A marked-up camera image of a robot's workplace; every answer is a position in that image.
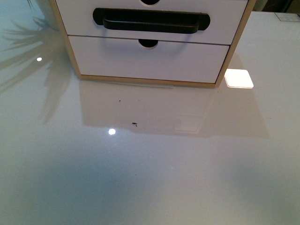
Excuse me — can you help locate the black drawer handle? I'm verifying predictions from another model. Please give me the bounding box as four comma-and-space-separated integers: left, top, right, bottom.
92, 8, 210, 34

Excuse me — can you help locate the wooden drawer cabinet frame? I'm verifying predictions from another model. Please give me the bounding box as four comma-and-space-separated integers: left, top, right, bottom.
49, 0, 255, 87

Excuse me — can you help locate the white drawer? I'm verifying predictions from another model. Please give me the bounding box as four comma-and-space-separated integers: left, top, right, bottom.
69, 36, 229, 83
56, 0, 248, 45

